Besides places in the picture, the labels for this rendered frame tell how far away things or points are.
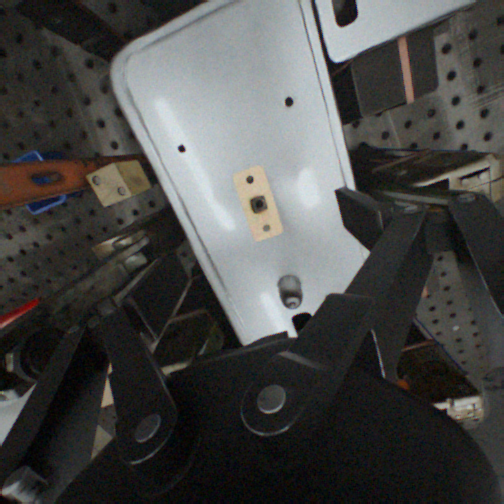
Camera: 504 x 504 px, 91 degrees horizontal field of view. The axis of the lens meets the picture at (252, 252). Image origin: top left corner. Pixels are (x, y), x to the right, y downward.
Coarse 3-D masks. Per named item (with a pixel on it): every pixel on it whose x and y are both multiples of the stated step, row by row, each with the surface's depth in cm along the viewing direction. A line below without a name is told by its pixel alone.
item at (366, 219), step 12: (336, 192) 17; (348, 192) 16; (348, 204) 15; (360, 204) 13; (372, 204) 12; (384, 204) 12; (348, 216) 16; (360, 216) 14; (372, 216) 12; (384, 216) 11; (348, 228) 17; (360, 228) 14; (372, 228) 12; (384, 228) 12; (360, 240) 15; (372, 240) 13
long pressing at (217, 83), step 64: (256, 0) 24; (128, 64) 26; (192, 64) 26; (256, 64) 26; (320, 64) 26; (192, 128) 28; (256, 128) 28; (320, 128) 28; (192, 192) 31; (320, 192) 31; (256, 256) 34; (320, 256) 34; (256, 320) 38
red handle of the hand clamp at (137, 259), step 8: (136, 256) 27; (144, 256) 28; (128, 264) 27; (136, 264) 27; (144, 264) 28; (128, 272) 27; (48, 296) 24; (24, 304) 24; (32, 304) 23; (8, 312) 23; (16, 312) 23; (24, 312) 23; (0, 320) 22; (8, 320) 22; (0, 328) 22
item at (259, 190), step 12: (252, 168) 29; (240, 180) 29; (264, 180) 30; (240, 192) 30; (252, 192) 30; (264, 192) 30; (252, 204) 29; (264, 204) 29; (252, 216) 30; (264, 216) 30; (276, 216) 30; (252, 228) 30; (276, 228) 31
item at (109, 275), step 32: (128, 256) 25; (64, 288) 20; (96, 288) 22; (128, 288) 24; (32, 320) 16; (64, 320) 19; (96, 320) 20; (0, 352) 14; (32, 352) 13; (0, 384) 15; (32, 384) 15
